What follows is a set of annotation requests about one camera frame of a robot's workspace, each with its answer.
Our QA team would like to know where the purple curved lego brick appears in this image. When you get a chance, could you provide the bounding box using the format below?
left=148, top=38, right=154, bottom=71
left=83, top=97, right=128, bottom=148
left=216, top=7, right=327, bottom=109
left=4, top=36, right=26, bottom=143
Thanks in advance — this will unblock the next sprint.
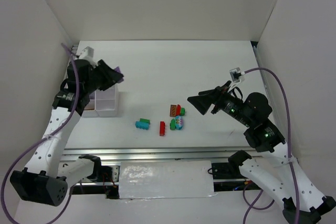
left=114, top=66, right=124, bottom=83

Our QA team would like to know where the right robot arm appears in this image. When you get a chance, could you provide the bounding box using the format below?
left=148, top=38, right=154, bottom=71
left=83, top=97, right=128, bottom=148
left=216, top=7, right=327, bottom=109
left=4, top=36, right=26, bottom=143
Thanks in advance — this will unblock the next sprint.
left=187, top=85, right=335, bottom=223

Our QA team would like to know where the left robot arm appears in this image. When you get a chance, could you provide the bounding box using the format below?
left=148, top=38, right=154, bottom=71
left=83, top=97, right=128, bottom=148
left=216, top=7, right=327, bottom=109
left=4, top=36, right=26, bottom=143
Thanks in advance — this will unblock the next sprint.
left=10, top=59, right=124, bottom=206

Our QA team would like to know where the white compartment organizer box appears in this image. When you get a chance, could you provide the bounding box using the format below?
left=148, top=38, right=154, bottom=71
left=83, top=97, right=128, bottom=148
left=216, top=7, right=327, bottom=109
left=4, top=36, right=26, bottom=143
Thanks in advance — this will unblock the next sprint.
left=82, top=84, right=119, bottom=118

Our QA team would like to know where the small green lego brick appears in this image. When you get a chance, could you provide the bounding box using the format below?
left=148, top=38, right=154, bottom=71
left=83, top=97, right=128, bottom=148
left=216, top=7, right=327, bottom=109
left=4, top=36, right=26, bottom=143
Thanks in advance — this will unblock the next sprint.
left=180, top=108, right=185, bottom=116

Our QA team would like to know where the red curved lego brick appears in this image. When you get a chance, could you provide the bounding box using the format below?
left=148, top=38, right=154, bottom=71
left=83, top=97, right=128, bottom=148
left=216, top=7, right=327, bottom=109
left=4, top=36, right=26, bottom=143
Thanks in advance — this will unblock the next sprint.
left=175, top=104, right=182, bottom=116

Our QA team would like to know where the blue frog-print lego brick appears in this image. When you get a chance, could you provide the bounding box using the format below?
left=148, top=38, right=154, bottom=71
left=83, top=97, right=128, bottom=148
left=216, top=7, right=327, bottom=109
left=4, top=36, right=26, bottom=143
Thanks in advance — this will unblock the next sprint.
left=174, top=115, right=184, bottom=130

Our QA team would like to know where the brown rectangular lego brick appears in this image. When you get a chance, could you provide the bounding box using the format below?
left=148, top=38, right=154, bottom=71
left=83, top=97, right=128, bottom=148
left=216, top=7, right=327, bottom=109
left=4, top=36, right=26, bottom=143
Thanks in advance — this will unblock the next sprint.
left=170, top=104, right=177, bottom=117

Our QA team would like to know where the green curved lego brick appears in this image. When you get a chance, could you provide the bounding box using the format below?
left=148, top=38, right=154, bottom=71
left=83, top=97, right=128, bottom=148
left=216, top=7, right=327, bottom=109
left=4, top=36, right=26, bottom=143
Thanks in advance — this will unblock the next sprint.
left=170, top=119, right=176, bottom=131

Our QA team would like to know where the red rectangular lego brick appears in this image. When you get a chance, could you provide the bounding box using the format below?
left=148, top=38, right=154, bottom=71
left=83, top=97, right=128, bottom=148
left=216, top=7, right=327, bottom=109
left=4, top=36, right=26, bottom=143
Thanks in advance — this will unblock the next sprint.
left=159, top=121, right=166, bottom=136

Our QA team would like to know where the green lego brick on teal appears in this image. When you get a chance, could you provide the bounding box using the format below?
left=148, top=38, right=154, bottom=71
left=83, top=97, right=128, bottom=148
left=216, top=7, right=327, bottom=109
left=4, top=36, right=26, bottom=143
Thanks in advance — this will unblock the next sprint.
left=139, top=118, right=150, bottom=124

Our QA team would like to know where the teal rectangular lego brick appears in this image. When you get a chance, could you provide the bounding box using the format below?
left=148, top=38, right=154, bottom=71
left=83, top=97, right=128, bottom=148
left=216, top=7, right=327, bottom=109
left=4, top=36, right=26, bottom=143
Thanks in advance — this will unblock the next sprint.
left=135, top=121, right=150, bottom=130

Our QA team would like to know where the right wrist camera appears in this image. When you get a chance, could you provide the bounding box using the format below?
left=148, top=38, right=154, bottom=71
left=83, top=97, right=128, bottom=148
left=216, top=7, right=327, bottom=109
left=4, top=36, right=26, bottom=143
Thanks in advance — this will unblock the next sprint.
left=229, top=67, right=245, bottom=88

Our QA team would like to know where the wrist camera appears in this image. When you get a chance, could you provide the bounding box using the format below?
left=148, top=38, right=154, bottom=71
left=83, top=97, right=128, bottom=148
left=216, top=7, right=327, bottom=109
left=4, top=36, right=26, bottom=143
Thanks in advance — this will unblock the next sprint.
left=229, top=67, right=245, bottom=88
left=78, top=47, right=96, bottom=65

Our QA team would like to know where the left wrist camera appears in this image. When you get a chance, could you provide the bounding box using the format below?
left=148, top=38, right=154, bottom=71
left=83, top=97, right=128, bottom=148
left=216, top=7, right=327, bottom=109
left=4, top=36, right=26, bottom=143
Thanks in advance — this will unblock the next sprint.
left=78, top=47, right=96, bottom=65

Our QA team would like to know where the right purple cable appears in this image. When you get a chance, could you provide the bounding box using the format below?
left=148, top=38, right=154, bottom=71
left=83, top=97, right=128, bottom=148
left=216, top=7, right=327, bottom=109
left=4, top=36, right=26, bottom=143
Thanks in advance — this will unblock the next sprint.
left=241, top=68, right=302, bottom=224

